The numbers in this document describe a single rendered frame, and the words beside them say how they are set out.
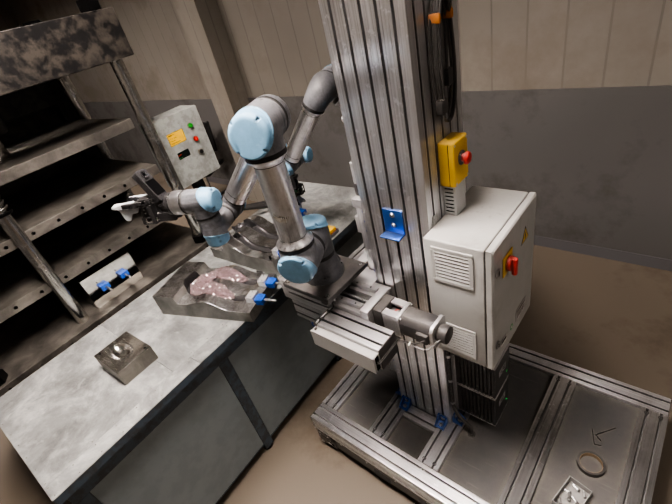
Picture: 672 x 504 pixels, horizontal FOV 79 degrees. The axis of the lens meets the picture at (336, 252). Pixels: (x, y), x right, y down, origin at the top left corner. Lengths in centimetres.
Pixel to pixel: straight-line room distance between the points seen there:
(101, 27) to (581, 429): 264
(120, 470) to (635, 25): 296
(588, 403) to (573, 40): 183
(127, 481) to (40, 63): 166
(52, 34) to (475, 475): 244
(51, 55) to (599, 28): 255
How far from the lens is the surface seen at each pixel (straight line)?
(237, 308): 178
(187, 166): 261
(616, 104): 278
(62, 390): 203
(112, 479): 182
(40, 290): 232
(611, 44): 272
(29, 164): 226
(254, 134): 105
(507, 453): 194
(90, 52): 224
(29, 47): 216
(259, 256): 199
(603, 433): 205
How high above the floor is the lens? 190
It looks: 33 degrees down
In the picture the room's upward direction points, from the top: 15 degrees counter-clockwise
